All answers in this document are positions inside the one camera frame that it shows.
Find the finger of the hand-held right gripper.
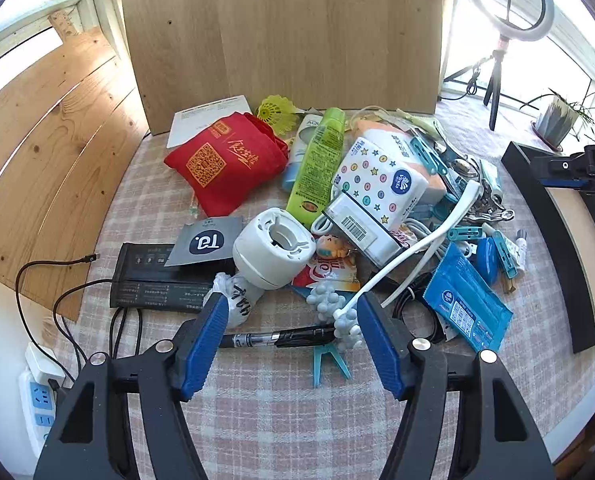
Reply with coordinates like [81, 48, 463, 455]
[531, 155, 592, 188]

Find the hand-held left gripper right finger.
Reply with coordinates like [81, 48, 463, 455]
[356, 291, 558, 480]

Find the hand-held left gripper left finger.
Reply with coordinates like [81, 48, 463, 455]
[33, 292, 230, 480]

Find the teal clothespin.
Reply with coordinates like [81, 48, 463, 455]
[408, 136, 449, 177]
[491, 231, 521, 279]
[311, 342, 352, 388]
[447, 225, 484, 244]

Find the white massager with grey balls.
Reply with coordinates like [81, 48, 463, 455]
[306, 179, 483, 356]

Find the blue round case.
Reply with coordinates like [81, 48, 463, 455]
[476, 237, 503, 283]

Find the red cloth bag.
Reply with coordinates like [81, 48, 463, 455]
[164, 112, 303, 218]

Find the orange white tissue pack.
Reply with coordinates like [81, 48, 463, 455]
[352, 117, 448, 201]

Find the potted spider plant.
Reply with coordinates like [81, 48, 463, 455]
[520, 87, 595, 153]

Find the black pen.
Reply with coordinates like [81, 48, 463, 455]
[220, 325, 339, 351]

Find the white plastic bag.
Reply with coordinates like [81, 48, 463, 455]
[202, 272, 266, 333]

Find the flat black box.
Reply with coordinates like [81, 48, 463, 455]
[108, 242, 238, 314]

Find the blue wet wipe packet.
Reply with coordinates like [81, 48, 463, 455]
[421, 247, 514, 354]

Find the grey sachet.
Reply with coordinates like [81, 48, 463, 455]
[164, 215, 245, 268]

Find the white box with barcode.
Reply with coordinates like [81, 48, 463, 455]
[322, 192, 404, 267]

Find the star dotted tissue pack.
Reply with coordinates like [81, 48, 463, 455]
[330, 136, 431, 227]

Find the white power strip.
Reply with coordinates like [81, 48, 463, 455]
[18, 342, 69, 456]

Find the white sunscreen tube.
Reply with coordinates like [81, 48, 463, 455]
[280, 112, 324, 193]

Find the white cardboard box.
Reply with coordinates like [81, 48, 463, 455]
[167, 95, 253, 149]

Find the yellow plastic shuttlecock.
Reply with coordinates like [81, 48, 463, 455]
[254, 94, 304, 136]

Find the pine plank panel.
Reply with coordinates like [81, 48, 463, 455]
[0, 27, 150, 321]

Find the light wooden board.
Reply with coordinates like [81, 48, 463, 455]
[120, 0, 448, 136]

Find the ring light with black tripod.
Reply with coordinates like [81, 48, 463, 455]
[440, 0, 558, 132]

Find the cartoon doll keychain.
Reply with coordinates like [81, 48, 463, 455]
[315, 232, 357, 261]

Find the white charging cable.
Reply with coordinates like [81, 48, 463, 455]
[397, 215, 461, 263]

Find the thin black cable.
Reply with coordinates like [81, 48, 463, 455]
[14, 251, 145, 391]

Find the white window frame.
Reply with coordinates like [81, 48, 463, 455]
[0, 0, 123, 81]

